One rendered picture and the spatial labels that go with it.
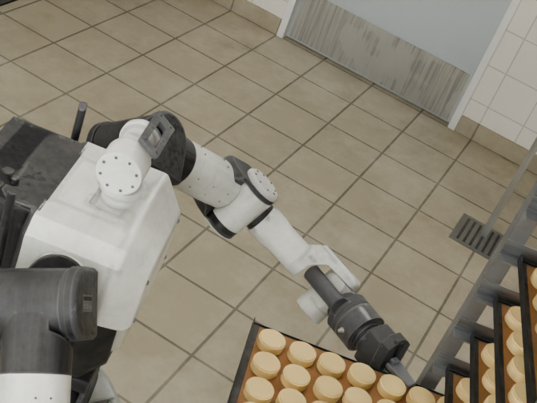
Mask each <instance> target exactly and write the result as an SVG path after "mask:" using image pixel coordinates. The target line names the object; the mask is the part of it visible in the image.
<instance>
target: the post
mask: <svg viewBox="0 0 537 403"><path fill-rule="evenodd" d="M534 196H536V197H537V181H536V182H535V184H534V185H533V187H532V189H531V191H530V193H529V194H528V195H527V197H526V199H525V201H524V202H523V204H522V205H521V207H520V209H519V211H518V213H517V214H516V215H515V217H514V219H513V221H512V222H511V224H510V225H509V227H508V229H507V231H506V233H505V234H504V235H503V237H502V239H501V241H500V242H499V244H498V245H497V247H496V249H495V251H494V253H493V254H492V255H491V257H490V259H489V261H488V262H487V264H486V265H485V267H484V269H483V271H482V273H481V274H480V275H479V277H478V279H477V281H476V282H475V284H474V285H473V287H472V289H471V291H470V293H469V294H468V296H467V297H466V299H465V301H464V302H463V304H462V305H461V307H460V309H459V311H458V313H457V314H456V316H455V317H454V319H453V321H452V322H451V324H450V325H449V327H448V329H447V331H446V333H445V334H444V336H443V337H442V339H441V341H440V343H439V344H438V345H437V347H436V349H435V351H434V353H433V354H432V356H431V357H430V359H429V361H428V363H427V364H426V365H425V367H424V369H423V371H422V373H421V374H420V376H419V377H418V379H417V381H416V384H417V385H423V386H426V387H428V388H430V389H434V390H435V388H436V386H437V385H438V384H439V382H440V380H441V378H442V377H441V376H440V375H437V374H434V373H433V372H432V367H433V361H434V360H435V359H436V356H437V355H438V353H439V352H440V351H441V352H443V353H446V354H449V355H452V356H453V357H455V356H456V354H457V353H458V352H459V349H460V348H461V346H462V345H463V341H460V340H457V339H455V338H454V327H455V325H456V323H457V322H458V320H459V319H460V317H461V316H462V317H466V318H468V319H471V320H473V321H476V322H477V321H478V319H479V317H480V316H481V314H482V312H483V311H484V310H485V308H486V305H485V304H482V303H480V302H477V301H476V290H477V289H478V288H479V285H480V284H481V282H482V280H483V279H487V280H489V281H493V282H494V283H497V284H499V285H500V283H501V282H502V280H503V279H504V277H505V276H506V274H507V272H508V270H509V269H510V268H511V266H510V265H507V264H504V263H502V262H500V255H499V252H500V250H501V249H502V248H503V246H504V244H505V242H506V241H507V239H511V240H513V241H517V242H518V243H521V244H524V245H525V244H526V242H527V240H528V238H529V237H530V236H531V234H532V232H533V230H534V229H535V227H536V226H537V224H535V223H533V222H531V221H528V220H526V215H525V209H526V208H527V206H528V204H529V203H530V201H531V199H532V198H533V197H534Z"/></svg>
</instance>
